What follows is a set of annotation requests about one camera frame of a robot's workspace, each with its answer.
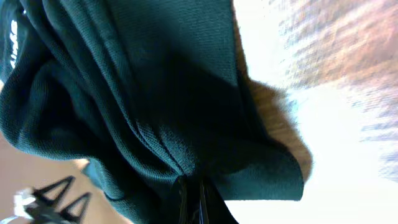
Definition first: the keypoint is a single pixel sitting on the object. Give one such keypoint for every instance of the black t-shirt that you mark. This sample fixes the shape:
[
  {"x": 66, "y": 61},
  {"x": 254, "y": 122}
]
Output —
[{"x": 147, "y": 91}]

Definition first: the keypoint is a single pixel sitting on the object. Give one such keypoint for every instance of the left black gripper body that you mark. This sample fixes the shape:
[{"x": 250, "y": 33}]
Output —
[{"x": 35, "y": 207}]

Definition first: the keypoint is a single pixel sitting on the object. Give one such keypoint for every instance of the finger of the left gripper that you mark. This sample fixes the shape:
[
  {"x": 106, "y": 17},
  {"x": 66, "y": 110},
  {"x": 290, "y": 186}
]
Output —
[
  {"x": 51, "y": 195},
  {"x": 76, "y": 210}
]

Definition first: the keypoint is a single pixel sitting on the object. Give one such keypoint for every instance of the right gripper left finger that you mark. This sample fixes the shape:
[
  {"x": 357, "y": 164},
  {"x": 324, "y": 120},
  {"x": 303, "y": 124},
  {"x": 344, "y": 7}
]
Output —
[{"x": 184, "y": 207}]

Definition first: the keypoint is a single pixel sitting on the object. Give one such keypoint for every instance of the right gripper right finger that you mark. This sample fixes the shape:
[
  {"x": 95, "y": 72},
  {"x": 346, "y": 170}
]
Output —
[{"x": 210, "y": 204}]

